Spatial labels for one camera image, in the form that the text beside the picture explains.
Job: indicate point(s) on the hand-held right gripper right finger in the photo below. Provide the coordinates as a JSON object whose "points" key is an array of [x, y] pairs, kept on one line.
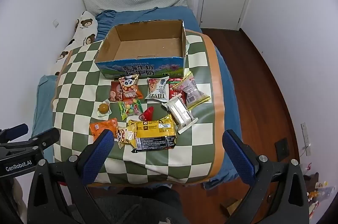
{"points": [[237, 158]]}

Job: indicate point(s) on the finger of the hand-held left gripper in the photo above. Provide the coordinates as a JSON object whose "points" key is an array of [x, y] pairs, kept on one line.
{"points": [[45, 138], [15, 131]]}

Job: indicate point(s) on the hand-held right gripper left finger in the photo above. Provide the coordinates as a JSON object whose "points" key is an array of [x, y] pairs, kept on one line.
{"points": [[101, 150]]}

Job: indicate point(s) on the orange snack packet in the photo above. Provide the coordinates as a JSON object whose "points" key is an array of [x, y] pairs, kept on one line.
{"points": [[101, 127]]}

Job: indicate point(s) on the small red yellow snack packet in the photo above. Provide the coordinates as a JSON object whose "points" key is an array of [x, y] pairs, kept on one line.
{"points": [[126, 135]]}

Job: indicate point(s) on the green colourful candy bag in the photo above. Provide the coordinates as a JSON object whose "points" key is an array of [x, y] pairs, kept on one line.
{"points": [[128, 107]]}

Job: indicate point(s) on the large yellow black snack packet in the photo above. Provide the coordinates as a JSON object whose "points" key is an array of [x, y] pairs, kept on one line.
{"points": [[154, 131]]}

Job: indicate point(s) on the brown snack packet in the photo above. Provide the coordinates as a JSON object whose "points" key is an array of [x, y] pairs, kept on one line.
{"points": [[115, 93]]}

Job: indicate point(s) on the yellow panda mushroom snack packet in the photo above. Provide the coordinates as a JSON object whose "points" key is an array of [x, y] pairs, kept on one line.
{"points": [[129, 86]]}

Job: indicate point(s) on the white biscuit pack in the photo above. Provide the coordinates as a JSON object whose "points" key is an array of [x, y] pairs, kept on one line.
{"points": [[181, 111]]}

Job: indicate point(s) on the white pizza print snack packet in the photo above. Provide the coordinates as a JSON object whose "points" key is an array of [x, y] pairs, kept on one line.
{"points": [[158, 90]]}

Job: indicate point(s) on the red green striped snack packet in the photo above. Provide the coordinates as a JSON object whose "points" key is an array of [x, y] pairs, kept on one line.
{"points": [[174, 92]]}

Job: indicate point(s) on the cardboard box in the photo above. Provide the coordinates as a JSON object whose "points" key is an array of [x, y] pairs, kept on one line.
{"points": [[148, 47]]}

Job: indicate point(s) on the clear wrapped yolk pastry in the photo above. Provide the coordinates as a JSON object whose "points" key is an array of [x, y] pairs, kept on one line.
{"points": [[103, 108]]}

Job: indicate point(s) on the black flat square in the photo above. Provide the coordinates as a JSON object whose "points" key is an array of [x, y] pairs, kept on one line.
{"points": [[282, 148]]}

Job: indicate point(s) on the small cardboard piece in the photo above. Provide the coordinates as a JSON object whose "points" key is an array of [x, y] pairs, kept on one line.
{"points": [[231, 206]]}

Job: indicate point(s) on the green white checkered mat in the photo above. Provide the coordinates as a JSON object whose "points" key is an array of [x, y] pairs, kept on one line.
{"points": [[79, 97]]}

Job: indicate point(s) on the small red wrapped candy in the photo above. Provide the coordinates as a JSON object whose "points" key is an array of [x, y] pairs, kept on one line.
{"points": [[148, 114]]}

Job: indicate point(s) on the white power strip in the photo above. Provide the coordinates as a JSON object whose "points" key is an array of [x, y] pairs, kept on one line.
{"points": [[305, 139]]}

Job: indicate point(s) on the blue pillow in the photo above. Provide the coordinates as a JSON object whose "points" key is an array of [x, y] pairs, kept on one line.
{"points": [[227, 86]]}

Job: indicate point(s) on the colourful clutter pile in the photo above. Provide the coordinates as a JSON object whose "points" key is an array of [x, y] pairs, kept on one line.
{"points": [[318, 192]]}

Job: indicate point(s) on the bear print blanket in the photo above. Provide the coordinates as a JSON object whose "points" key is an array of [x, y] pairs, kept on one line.
{"points": [[84, 31]]}

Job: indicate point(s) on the white wall outlet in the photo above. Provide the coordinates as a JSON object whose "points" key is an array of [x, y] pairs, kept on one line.
{"points": [[55, 23]]}

